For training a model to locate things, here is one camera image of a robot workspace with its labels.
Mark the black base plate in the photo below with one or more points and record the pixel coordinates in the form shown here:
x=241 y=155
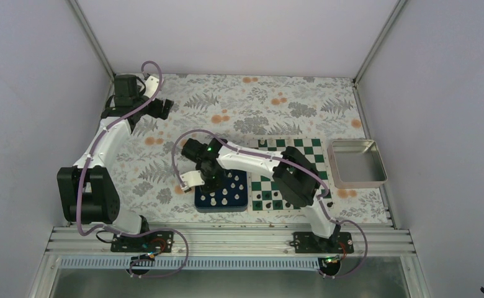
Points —
x=158 y=242
x=309 y=243

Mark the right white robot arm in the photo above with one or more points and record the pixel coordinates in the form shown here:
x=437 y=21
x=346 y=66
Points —
x=297 y=179

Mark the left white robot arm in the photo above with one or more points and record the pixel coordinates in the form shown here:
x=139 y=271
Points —
x=87 y=192

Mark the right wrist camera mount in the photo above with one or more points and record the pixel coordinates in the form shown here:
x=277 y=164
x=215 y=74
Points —
x=191 y=179

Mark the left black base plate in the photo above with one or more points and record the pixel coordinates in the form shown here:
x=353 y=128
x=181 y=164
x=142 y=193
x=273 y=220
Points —
x=158 y=242

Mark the floral table mat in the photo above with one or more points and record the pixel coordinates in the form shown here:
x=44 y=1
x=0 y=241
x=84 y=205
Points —
x=237 y=108

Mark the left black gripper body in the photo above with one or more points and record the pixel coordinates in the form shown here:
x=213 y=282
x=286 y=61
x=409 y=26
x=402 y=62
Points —
x=155 y=112

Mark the green white chess board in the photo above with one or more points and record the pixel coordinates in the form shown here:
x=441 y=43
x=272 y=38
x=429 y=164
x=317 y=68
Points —
x=313 y=150

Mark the dark blue tray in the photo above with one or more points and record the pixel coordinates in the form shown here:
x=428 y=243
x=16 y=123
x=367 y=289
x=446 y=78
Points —
x=231 y=197

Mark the black chess piece row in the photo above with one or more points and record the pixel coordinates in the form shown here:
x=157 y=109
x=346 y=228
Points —
x=270 y=201

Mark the silver metal tin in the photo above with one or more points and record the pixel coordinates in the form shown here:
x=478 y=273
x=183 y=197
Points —
x=356 y=164

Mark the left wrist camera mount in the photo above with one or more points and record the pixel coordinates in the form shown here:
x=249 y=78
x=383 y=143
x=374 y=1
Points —
x=151 y=85

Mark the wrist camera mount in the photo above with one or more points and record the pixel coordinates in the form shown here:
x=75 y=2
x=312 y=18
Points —
x=151 y=85
x=191 y=179

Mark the aluminium rail frame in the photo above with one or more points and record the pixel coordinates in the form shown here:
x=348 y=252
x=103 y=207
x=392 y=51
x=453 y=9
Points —
x=239 y=240

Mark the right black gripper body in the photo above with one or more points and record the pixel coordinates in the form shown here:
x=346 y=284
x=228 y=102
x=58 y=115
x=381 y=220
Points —
x=216 y=183

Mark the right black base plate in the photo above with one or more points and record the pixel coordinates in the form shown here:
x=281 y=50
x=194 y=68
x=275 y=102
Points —
x=309 y=243

